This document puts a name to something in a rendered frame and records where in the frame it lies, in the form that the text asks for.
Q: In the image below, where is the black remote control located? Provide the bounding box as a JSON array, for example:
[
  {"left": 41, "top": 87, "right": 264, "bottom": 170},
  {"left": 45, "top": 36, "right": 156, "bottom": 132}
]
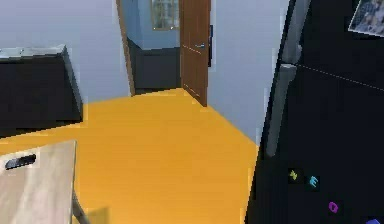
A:
[{"left": 4, "top": 153, "right": 37, "bottom": 171}]

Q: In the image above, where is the framed window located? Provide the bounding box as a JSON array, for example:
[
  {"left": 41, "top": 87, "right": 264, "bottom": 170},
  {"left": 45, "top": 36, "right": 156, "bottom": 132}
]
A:
[{"left": 150, "top": 0, "right": 181, "bottom": 32}]

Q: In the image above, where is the black fridge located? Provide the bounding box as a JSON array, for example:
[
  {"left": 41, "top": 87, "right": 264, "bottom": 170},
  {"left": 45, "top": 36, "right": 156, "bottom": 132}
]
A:
[{"left": 244, "top": 0, "right": 384, "bottom": 224}]

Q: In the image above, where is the photo on fridge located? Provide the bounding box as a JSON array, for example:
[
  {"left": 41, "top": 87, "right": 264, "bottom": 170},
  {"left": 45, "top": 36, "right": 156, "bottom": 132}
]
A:
[{"left": 347, "top": 0, "right": 384, "bottom": 38}]

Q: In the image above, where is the black cabinet with grey top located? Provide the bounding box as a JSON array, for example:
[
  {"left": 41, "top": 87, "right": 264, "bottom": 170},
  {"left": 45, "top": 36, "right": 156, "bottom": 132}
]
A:
[{"left": 0, "top": 44, "right": 84, "bottom": 138}]

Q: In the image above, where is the grey fridge handle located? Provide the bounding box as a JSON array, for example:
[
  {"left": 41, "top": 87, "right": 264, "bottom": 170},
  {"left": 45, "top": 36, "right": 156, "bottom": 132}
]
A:
[
  {"left": 281, "top": 0, "right": 312, "bottom": 64},
  {"left": 265, "top": 63, "right": 298, "bottom": 158}
]

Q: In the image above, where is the pale wooden table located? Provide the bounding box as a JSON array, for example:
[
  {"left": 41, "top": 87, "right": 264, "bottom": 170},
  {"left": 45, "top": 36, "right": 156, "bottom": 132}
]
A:
[{"left": 0, "top": 139, "right": 91, "bottom": 224}]

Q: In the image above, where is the brown wooden room door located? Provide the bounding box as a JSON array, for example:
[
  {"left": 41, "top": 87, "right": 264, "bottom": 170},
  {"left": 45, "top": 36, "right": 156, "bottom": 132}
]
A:
[{"left": 179, "top": 0, "right": 212, "bottom": 108}]

